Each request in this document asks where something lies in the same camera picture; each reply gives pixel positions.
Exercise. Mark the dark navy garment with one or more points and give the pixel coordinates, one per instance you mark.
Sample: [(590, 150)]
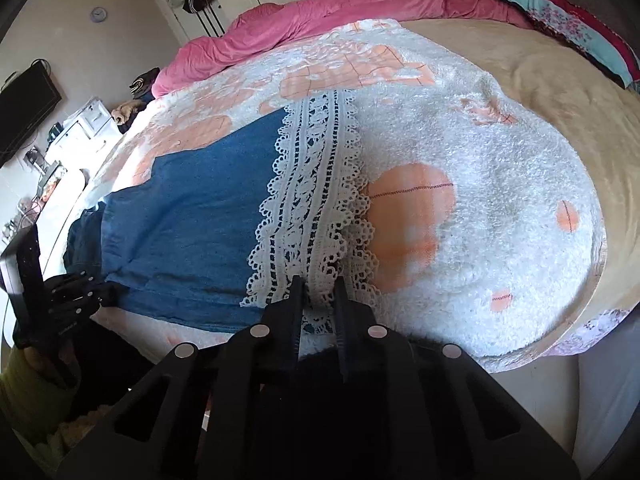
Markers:
[(84, 242)]

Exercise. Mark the white cabinet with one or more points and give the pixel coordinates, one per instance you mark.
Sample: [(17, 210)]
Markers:
[(85, 125)]

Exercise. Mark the pink floral bed skirt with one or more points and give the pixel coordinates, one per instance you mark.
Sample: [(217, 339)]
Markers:
[(592, 331)]

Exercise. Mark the pile of clothes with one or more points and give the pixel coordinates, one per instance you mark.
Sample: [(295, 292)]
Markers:
[(145, 82)]

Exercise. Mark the white orange fleece blanket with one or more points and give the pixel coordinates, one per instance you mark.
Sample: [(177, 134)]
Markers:
[(500, 170)]

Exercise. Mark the blue denim pants lace trim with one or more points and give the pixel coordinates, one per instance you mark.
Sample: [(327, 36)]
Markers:
[(190, 210)]

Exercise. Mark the black television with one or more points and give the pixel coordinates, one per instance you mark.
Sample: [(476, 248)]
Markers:
[(25, 110)]

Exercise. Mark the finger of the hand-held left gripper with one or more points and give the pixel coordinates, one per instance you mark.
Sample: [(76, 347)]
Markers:
[(70, 282), (80, 310)]

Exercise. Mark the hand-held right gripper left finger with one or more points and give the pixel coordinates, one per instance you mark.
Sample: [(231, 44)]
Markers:
[(287, 315)]

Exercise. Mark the pink duvet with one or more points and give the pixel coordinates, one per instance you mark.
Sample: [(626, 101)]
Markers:
[(320, 15)]

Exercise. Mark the beige bed sheet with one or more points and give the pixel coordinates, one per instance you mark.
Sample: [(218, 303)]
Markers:
[(550, 110)]

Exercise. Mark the round wall clock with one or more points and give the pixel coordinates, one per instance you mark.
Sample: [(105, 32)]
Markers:
[(98, 14)]

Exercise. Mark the tan cloth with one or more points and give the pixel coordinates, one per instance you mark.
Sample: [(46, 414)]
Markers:
[(127, 111)]

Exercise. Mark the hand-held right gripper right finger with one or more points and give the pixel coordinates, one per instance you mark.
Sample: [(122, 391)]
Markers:
[(352, 320)]

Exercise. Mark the white bed base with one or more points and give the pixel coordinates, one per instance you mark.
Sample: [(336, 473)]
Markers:
[(605, 410)]

